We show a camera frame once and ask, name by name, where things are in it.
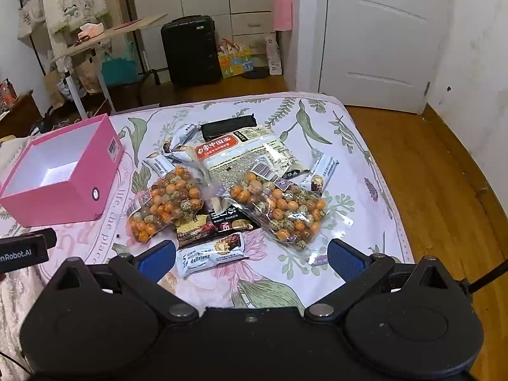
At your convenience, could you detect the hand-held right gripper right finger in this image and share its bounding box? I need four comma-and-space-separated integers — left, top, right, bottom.
305, 239, 466, 321

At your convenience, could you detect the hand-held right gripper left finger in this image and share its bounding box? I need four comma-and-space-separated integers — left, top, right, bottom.
51, 240, 199, 322

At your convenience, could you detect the black cracker packet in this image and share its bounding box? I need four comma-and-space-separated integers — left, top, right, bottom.
205, 202, 261, 234
175, 219, 224, 249

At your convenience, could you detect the clear bag of coated nuts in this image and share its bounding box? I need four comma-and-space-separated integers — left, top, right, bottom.
229, 170, 328, 251
126, 164, 208, 244

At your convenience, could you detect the pink cardboard box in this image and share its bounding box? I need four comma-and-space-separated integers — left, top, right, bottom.
0, 113, 126, 227

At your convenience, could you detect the wide white snack packet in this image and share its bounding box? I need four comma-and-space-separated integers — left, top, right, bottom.
175, 232, 251, 279

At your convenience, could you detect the white snack bar packet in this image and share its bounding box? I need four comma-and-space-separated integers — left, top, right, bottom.
299, 151, 340, 194
144, 152, 176, 180
171, 123, 201, 145
163, 138, 199, 164

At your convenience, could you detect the wooden nightstand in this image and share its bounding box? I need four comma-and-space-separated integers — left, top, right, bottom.
0, 89, 41, 140

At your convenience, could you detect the beige noodle packet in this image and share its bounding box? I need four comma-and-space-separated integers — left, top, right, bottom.
192, 124, 311, 192

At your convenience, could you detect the black flat pouch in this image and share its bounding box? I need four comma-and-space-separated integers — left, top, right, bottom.
199, 114, 257, 141

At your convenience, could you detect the printed fabric bag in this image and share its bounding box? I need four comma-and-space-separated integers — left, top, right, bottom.
56, 59, 101, 101

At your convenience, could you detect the teal shopping bag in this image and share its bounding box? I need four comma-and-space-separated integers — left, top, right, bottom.
101, 41, 140, 86

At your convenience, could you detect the black suitcase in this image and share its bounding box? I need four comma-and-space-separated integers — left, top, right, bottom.
160, 15, 223, 86

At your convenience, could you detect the colourful cardboard box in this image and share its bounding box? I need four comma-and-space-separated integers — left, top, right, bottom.
217, 45, 254, 79

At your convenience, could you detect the black clothes rack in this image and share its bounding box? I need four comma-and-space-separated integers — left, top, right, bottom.
16, 0, 53, 77

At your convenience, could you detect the white paper bag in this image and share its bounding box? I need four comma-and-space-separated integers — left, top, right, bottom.
264, 37, 284, 76

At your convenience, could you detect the white door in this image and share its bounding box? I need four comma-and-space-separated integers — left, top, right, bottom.
317, 0, 454, 115

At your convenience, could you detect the pink cloth item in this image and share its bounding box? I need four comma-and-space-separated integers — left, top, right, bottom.
77, 23, 105, 43

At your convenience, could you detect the wooden folding table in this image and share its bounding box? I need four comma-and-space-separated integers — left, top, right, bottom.
49, 13, 169, 120

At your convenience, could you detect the beige tote bag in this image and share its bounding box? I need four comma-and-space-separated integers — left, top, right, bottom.
17, 0, 47, 41

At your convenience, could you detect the white knitted cardigan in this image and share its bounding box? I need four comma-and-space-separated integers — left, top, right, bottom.
41, 0, 109, 61

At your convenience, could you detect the pink gift bag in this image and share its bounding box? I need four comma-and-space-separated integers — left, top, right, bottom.
273, 0, 294, 32

